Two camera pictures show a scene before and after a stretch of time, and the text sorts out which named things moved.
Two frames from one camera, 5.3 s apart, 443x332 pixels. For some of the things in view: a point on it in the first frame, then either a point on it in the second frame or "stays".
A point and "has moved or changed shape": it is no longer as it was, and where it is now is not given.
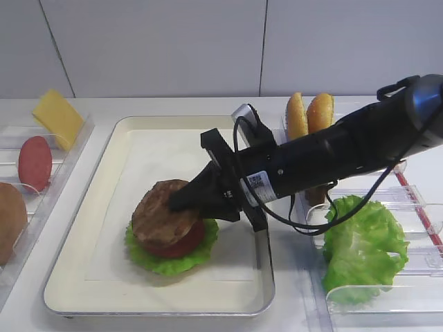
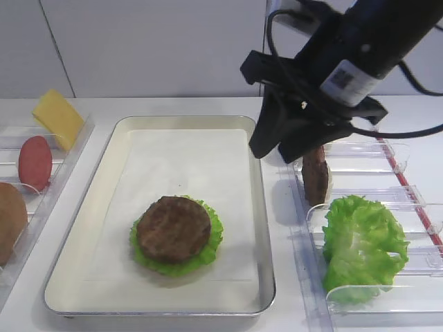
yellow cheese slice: x=57 y=113 stays
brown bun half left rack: x=13 y=222 stays
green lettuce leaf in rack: x=363 y=254 stays
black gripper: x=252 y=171 -> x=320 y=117
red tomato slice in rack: x=35 y=163 stays
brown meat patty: x=154 y=220 has moved or changed shape
